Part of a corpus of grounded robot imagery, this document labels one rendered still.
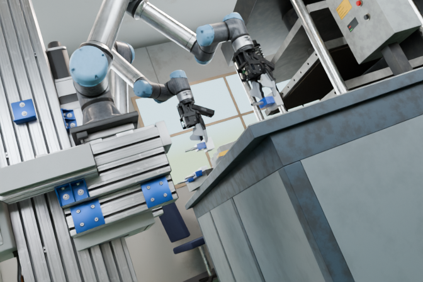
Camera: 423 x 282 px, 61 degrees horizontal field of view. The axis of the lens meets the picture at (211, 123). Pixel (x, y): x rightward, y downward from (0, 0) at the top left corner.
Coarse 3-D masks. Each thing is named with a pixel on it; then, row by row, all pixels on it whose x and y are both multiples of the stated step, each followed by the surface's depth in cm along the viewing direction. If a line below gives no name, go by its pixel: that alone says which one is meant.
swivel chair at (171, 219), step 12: (168, 204) 390; (168, 216) 398; (180, 216) 386; (168, 228) 406; (180, 228) 386; (192, 240) 394; (204, 240) 371; (180, 252) 387; (204, 252) 388; (216, 276) 379
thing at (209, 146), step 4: (204, 140) 161; (208, 140) 161; (212, 140) 162; (196, 144) 159; (200, 144) 160; (204, 144) 160; (208, 144) 161; (212, 144) 161; (192, 148) 160; (196, 148) 160; (200, 148) 159; (204, 148) 160; (208, 148) 160; (212, 148) 161
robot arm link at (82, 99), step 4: (108, 80) 127; (108, 84) 128; (108, 88) 130; (76, 92) 127; (104, 92) 127; (108, 92) 130; (80, 96) 127; (84, 96) 125; (88, 96) 124; (92, 96) 124; (96, 96) 125; (100, 96) 126; (104, 96) 127; (108, 96) 128; (80, 100) 127; (84, 100) 126; (88, 100) 125; (80, 104) 128
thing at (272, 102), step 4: (276, 92) 133; (268, 96) 130; (272, 96) 131; (276, 96) 132; (260, 100) 131; (264, 100) 129; (268, 100) 129; (272, 100) 130; (276, 100) 131; (280, 100) 132; (252, 104) 126; (256, 104) 127; (260, 104) 129; (264, 104) 129; (268, 104) 130; (272, 104) 132; (276, 104) 130; (280, 104) 131; (268, 108) 134; (272, 108) 132; (276, 108) 135
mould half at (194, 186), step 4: (212, 168) 182; (204, 172) 181; (208, 172) 180; (200, 176) 185; (204, 176) 182; (196, 180) 190; (200, 180) 186; (204, 180) 183; (188, 184) 199; (192, 184) 195; (196, 184) 191; (200, 184) 187; (188, 188) 200; (192, 188) 196; (196, 188) 194
